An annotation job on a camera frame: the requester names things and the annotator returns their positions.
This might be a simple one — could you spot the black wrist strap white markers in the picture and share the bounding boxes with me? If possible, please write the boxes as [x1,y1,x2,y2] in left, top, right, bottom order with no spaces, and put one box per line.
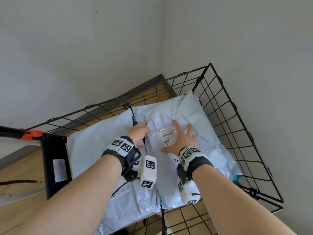
[176,146,215,185]
[101,135,142,179]

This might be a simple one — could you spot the person's left hand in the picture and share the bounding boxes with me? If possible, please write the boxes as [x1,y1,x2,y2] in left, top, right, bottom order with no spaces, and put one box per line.
[127,121,152,149]

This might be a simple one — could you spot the person's right forearm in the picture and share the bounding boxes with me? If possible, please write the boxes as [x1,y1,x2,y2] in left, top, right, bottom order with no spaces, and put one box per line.
[192,165,298,235]

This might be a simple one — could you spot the black red braided bungee cord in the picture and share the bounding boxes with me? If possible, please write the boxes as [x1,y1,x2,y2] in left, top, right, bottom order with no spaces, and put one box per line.
[0,180,39,186]

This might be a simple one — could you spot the black wire cart basket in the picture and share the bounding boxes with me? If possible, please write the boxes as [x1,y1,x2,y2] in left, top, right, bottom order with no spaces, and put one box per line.
[0,63,285,235]

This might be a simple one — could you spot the white wrist camera with markers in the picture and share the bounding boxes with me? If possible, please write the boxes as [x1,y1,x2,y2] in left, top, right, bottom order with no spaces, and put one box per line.
[177,178,201,205]
[133,155,157,190]

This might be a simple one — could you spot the person's right hand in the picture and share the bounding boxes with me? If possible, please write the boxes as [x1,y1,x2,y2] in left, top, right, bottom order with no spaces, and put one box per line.
[160,120,197,157]

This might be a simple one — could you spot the person's left forearm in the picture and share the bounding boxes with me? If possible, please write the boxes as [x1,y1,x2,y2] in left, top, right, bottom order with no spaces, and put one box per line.
[14,154,123,235]

